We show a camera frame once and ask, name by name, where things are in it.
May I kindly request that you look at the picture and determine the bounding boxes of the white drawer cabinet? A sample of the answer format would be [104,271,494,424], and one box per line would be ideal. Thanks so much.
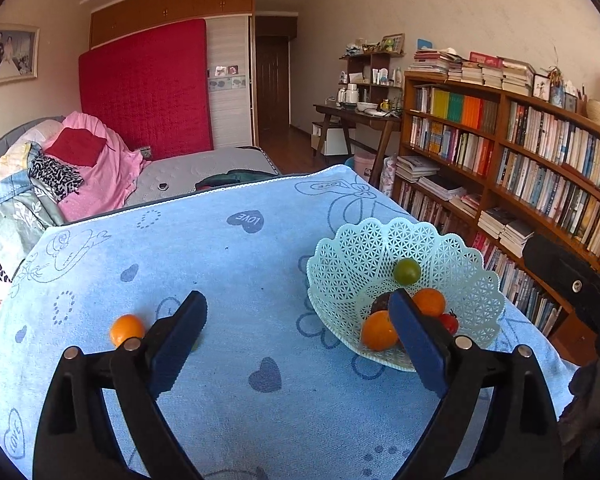
[311,121,353,156]

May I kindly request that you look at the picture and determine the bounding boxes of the wooden wardrobe with white doors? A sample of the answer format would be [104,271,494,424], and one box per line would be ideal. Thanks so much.
[89,0,257,151]

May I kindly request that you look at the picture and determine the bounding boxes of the grey upholstered bed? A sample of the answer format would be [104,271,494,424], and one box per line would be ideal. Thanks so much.
[0,116,282,223]

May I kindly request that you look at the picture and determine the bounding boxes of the wooden bookshelf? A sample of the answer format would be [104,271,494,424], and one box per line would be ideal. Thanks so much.
[397,71,600,366]

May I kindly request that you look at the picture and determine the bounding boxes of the rows of shelved books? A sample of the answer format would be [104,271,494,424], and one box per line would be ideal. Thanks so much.
[402,85,600,341]

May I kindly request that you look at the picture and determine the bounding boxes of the stacks of books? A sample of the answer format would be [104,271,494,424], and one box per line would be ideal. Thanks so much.
[407,49,536,97]

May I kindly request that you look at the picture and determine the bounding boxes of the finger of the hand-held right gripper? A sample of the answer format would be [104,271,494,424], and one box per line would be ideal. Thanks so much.
[523,235,600,356]

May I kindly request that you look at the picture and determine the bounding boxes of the dark brown door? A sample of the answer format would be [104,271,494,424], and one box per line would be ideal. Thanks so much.
[256,16,299,136]

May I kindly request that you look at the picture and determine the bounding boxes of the light blue printed towel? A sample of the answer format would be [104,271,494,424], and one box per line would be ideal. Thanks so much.
[0,164,581,480]

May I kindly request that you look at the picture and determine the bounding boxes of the framed wall photo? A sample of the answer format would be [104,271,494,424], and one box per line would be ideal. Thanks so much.
[0,23,41,92]

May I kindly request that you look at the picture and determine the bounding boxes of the pink cloth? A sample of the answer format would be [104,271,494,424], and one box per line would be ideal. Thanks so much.
[55,111,153,223]

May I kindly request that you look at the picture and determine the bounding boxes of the large green tomato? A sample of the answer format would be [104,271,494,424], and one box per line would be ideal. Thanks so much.
[393,258,422,285]

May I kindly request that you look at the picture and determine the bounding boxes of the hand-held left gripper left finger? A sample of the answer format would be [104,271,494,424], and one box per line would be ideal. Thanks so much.
[32,290,208,480]

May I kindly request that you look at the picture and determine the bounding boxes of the dark wooden desk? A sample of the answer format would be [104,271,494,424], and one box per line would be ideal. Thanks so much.
[312,104,403,188]

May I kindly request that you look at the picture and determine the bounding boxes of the grey-green floral quilt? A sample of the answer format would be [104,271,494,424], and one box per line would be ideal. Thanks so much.
[0,180,66,261]

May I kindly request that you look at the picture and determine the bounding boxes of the wooden desk hutch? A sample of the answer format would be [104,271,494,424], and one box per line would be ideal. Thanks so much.
[339,51,406,86]

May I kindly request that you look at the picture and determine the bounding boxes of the blue and yellow quilt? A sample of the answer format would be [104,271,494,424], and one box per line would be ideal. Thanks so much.
[0,141,46,211]

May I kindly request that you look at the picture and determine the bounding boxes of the dark green cloth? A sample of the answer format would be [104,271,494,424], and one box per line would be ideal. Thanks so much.
[195,170,281,192]

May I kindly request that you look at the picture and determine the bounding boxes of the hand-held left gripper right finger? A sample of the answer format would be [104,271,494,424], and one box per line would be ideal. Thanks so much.
[387,287,565,480]

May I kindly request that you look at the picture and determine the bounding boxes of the red quilted mattress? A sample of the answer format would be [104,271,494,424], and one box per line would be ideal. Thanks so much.
[78,18,215,161]

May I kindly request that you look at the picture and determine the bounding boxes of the light blue lattice basket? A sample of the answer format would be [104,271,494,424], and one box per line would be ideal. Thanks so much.
[306,217,506,373]

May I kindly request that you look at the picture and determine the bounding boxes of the red cloth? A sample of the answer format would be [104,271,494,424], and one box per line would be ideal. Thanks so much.
[44,127,107,167]

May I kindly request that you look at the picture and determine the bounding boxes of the pink bin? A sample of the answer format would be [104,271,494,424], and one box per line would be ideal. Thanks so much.
[352,152,377,183]

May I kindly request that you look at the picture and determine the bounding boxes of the orange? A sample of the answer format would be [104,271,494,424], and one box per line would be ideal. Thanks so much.
[109,314,146,347]
[360,310,400,352]
[412,288,447,319]

